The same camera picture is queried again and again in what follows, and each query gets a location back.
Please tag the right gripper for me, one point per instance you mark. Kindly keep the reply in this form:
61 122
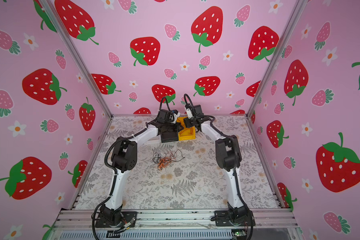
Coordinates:
188 122

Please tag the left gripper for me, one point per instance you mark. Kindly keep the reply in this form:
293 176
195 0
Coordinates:
176 126

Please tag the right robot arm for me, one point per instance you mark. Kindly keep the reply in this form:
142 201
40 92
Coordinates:
228 157

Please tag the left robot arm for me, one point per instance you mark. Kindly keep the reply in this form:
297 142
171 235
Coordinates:
122 157

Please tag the black plastic bin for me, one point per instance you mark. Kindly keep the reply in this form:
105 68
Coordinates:
169 136

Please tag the yellow plastic bin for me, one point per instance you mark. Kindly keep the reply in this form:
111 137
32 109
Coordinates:
186 133

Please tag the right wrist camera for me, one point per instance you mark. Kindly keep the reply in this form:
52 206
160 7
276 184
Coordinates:
189 111

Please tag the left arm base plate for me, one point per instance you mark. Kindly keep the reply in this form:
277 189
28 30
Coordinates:
117 220

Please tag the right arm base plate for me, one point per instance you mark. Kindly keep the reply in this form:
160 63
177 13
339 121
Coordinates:
226 219

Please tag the aluminium frame rail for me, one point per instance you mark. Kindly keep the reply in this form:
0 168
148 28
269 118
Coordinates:
198 224

